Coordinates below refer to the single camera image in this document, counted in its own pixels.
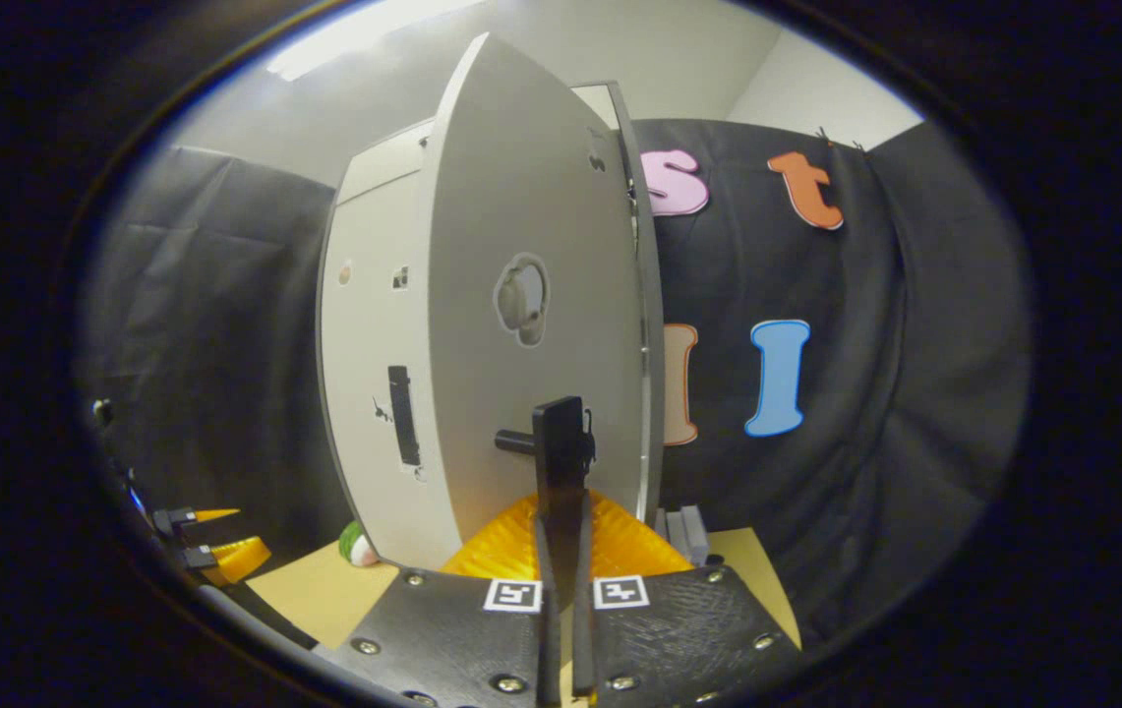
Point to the white cabinet drawer front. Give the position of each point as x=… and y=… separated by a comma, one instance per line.
x=383, y=162

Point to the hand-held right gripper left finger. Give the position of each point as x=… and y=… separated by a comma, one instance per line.
x=548, y=649

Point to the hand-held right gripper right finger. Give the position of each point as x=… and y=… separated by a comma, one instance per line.
x=583, y=649

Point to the white cabinet door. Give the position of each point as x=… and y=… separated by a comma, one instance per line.
x=521, y=177
x=364, y=344

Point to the gray blocks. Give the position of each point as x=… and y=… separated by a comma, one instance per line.
x=686, y=533

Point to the white double-door shoe cabinet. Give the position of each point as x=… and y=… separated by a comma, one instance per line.
x=644, y=295

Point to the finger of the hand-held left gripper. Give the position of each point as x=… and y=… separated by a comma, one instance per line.
x=211, y=514
x=241, y=559

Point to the green white round object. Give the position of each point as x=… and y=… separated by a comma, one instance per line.
x=357, y=546

